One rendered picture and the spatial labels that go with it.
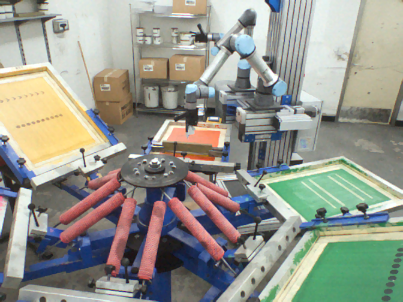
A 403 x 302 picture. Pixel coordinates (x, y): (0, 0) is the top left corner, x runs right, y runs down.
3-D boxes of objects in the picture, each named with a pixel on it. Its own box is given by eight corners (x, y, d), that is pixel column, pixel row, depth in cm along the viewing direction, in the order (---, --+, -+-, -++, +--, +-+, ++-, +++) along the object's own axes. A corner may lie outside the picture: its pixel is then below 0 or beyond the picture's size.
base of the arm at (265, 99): (268, 99, 259) (270, 87, 255) (277, 105, 246) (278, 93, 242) (250, 100, 256) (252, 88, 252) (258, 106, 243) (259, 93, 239)
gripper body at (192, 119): (197, 127, 219) (197, 110, 213) (184, 126, 220) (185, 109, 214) (198, 123, 226) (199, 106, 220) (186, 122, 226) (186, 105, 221)
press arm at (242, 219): (343, 195, 209) (345, 187, 206) (351, 199, 204) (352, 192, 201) (156, 241, 165) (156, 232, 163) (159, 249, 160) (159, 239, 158)
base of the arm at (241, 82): (247, 84, 303) (248, 74, 298) (253, 88, 289) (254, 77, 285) (231, 84, 299) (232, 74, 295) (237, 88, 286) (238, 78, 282)
